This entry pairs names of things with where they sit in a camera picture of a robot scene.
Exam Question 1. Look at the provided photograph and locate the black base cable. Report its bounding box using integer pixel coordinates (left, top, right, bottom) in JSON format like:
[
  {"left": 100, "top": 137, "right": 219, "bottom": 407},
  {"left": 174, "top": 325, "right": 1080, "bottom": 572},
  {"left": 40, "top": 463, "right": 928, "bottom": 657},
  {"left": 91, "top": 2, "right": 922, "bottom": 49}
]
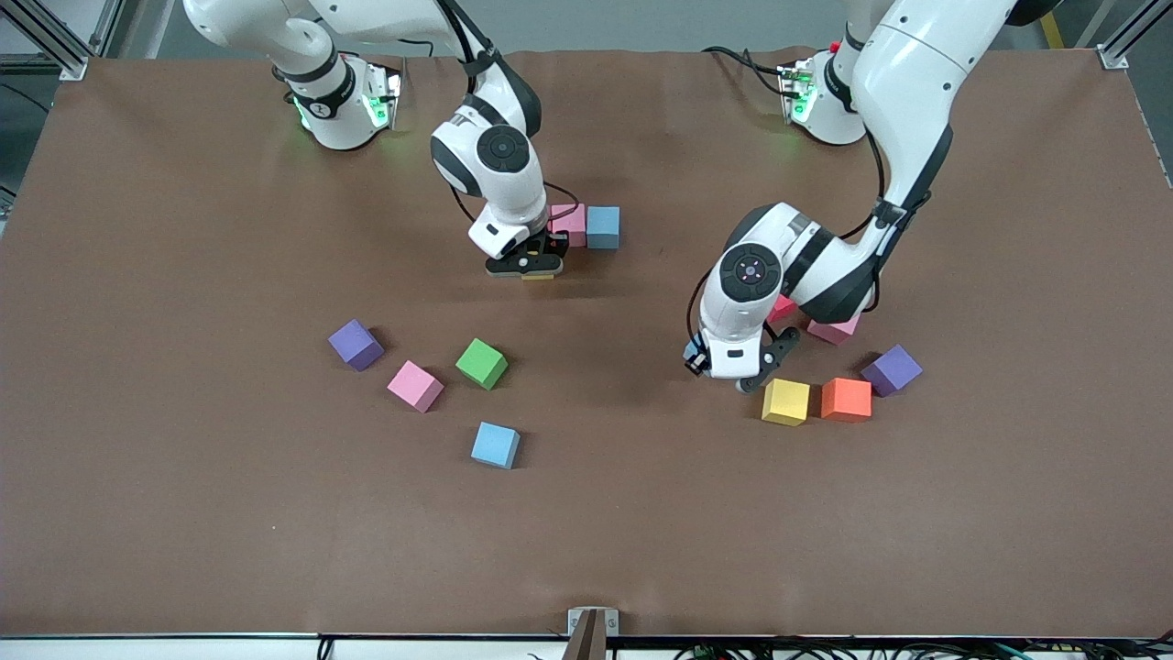
[{"left": 702, "top": 46, "right": 791, "bottom": 96}]

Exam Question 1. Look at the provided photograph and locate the base connector box green light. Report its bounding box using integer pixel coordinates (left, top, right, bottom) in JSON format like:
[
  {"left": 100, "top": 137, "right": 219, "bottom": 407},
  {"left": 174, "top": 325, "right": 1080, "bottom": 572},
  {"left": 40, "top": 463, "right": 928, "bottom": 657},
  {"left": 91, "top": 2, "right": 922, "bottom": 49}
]
[
  {"left": 362, "top": 62, "right": 404, "bottom": 129},
  {"left": 779, "top": 62, "right": 817, "bottom": 125}
]

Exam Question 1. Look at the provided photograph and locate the orange foam cube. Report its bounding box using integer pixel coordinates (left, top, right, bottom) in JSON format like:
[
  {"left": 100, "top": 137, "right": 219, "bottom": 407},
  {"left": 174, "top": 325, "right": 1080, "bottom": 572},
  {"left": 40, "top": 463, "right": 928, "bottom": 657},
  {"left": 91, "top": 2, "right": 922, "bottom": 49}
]
[{"left": 820, "top": 377, "right": 873, "bottom": 424}]

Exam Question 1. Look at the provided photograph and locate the purple foam cube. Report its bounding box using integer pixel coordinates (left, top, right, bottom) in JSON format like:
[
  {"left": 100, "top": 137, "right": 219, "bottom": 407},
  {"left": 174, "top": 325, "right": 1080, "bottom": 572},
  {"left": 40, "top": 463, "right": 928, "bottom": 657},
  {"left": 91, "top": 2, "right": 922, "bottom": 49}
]
[
  {"left": 861, "top": 344, "right": 925, "bottom": 398},
  {"left": 328, "top": 318, "right": 386, "bottom": 372}
]

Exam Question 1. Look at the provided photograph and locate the metal mount bracket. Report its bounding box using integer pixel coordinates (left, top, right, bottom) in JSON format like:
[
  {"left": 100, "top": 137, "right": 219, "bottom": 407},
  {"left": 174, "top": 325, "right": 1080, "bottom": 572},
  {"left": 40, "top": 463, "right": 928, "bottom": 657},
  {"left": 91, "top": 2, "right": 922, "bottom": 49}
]
[{"left": 566, "top": 607, "right": 620, "bottom": 660}]

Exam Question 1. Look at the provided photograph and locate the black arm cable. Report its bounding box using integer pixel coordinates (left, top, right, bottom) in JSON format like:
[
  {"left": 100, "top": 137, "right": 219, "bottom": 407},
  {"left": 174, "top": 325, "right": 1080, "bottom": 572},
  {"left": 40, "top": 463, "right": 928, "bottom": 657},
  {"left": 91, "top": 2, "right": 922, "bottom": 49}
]
[
  {"left": 683, "top": 128, "right": 899, "bottom": 345},
  {"left": 431, "top": 0, "right": 583, "bottom": 235}
]

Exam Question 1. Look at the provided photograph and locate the aluminium frame post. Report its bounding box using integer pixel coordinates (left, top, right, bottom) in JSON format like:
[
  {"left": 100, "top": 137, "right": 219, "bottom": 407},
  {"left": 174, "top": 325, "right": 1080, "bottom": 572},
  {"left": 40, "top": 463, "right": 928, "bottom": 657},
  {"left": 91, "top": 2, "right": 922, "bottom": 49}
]
[
  {"left": 0, "top": 0, "right": 125, "bottom": 82},
  {"left": 1077, "top": 0, "right": 1173, "bottom": 71}
]

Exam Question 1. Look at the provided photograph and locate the pink foam cube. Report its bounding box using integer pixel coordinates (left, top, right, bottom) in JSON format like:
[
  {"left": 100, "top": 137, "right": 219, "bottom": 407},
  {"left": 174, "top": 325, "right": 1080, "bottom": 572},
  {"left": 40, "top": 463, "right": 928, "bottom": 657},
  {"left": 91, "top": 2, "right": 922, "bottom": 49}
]
[
  {"left": 806, "top": 312, "right": 862, "bottom": 347},
  {"left": 387, "top": 359, "right": 445, "bottom": 414},
  {"left": 548, "top": 203, "right": 587, "bottom": 248}
]

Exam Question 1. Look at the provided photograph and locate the green foam cube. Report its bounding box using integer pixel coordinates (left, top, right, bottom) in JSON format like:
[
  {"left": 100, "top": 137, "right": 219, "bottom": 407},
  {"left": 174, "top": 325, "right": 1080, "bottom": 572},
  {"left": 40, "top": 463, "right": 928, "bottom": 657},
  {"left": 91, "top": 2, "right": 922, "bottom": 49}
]
[{"left": 455, "top": 337, "right": 510, "bottom": 391}]

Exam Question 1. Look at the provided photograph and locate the brown table mat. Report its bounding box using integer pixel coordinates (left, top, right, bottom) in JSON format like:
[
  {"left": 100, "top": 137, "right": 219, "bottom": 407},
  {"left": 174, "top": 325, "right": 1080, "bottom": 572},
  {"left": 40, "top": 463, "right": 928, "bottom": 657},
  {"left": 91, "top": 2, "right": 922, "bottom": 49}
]
[{"left": 0, "top": 48, "right": 1173, "bottom": 638}]

